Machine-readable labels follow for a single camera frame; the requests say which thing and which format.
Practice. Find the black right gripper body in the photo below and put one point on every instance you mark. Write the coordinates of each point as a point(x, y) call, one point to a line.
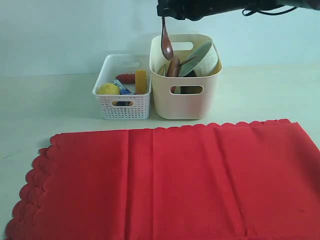
point(195, 10)

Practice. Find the dark wooden spoon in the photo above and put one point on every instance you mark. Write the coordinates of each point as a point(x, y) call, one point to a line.
point(166, 46)

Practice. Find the white ceramic bowl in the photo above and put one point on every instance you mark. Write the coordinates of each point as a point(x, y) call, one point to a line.
point(205, 62)

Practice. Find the brown wooden plate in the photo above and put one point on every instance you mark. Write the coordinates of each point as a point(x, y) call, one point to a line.
point(174, 67)

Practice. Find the yellow cheese wedge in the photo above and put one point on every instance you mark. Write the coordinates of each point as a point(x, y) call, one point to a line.
point(140, 81)

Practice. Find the red sausage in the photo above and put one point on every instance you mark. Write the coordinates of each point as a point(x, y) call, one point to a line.
point(126, 78)

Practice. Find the blue white milk carton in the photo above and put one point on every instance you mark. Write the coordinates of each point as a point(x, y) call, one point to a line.
point(123, 91)

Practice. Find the yellow lemon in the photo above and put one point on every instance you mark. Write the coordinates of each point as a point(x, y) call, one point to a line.
point(109, 89)

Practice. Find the red scalloped placemat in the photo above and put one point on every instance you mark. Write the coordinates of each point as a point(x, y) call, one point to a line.
point(243, 181)

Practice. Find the wooden chopstick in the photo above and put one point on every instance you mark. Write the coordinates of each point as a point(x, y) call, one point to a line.
point(187, 60)

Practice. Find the silver table knife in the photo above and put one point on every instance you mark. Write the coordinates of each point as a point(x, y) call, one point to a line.
point(162, 71)

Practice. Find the cream plastic bin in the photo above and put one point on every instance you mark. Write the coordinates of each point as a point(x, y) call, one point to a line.
point(181, 98)

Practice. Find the white perforated plastic basket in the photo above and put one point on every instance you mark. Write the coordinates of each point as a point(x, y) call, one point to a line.
point(123, 107)

